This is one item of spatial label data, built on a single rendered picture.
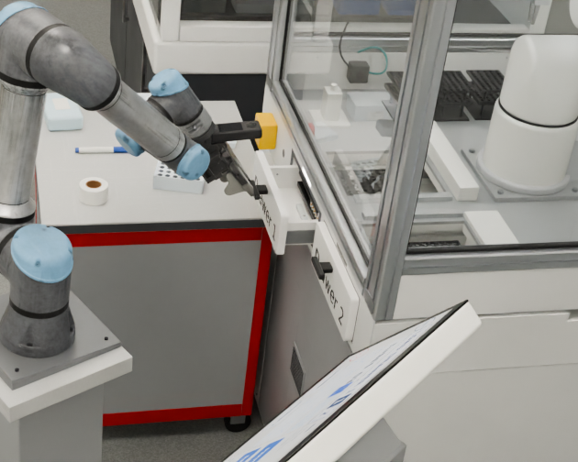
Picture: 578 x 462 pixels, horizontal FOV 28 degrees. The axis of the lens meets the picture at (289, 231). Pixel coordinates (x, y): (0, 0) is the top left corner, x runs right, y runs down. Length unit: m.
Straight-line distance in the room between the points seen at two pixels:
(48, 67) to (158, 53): 1.28
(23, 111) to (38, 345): 0.46
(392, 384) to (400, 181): 0.48
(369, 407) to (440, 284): 0.60
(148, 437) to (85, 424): 0.83
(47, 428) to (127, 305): 0.61
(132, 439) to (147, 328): 0.42
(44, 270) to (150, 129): 0.34
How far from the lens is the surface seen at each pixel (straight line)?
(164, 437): 3.30
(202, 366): 3.11
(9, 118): 2.23
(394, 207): 2.10
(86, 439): 2.52
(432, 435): 2.51
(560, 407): 2.59
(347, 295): 2.34
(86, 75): 2.09
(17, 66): 2.16
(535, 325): 2.39
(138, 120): 2.21
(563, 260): 2.32
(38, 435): 2.43
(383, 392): 1.71
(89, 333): 2.41
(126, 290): 2.91
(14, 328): 2.33
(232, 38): 3.37
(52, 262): 2.23
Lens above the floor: 2.29
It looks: 33 degrees down
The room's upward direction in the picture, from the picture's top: 7 degrees clockwise
